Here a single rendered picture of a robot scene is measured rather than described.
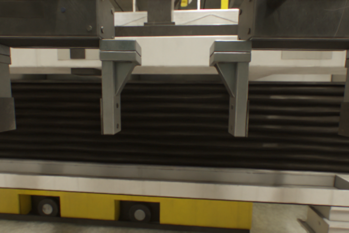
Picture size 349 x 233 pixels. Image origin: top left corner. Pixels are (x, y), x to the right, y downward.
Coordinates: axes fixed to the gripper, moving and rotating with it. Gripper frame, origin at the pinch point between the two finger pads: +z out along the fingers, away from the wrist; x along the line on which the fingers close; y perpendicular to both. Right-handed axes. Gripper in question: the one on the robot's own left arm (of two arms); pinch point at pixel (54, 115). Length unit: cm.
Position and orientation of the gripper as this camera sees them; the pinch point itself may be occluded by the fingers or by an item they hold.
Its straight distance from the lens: 25.6
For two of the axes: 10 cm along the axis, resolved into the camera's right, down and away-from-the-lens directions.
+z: -0.1, 10.0, 1.0
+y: 0.2, -1.0, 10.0
